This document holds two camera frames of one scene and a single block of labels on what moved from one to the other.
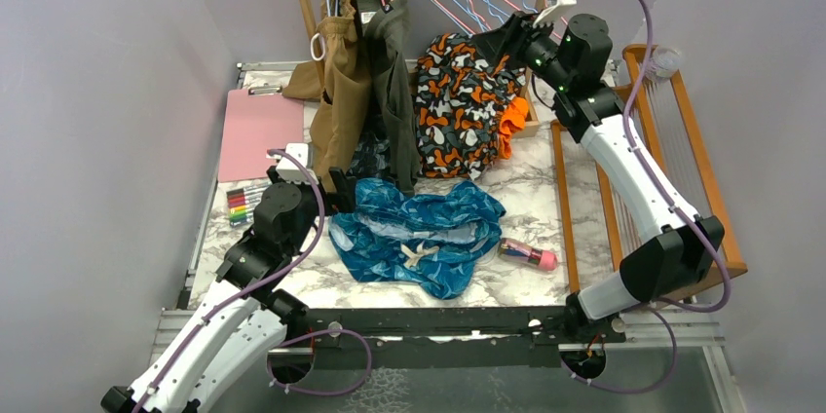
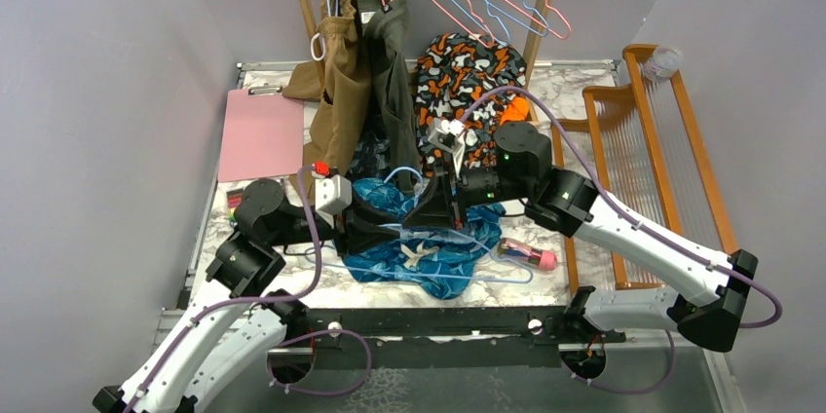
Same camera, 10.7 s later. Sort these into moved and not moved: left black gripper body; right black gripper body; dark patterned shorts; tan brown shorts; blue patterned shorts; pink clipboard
Moved: right black gripper body; left black gripper body
Not moved: pink clipboard; dark patterned shorts; tan brown shorts; blue patterned shorts
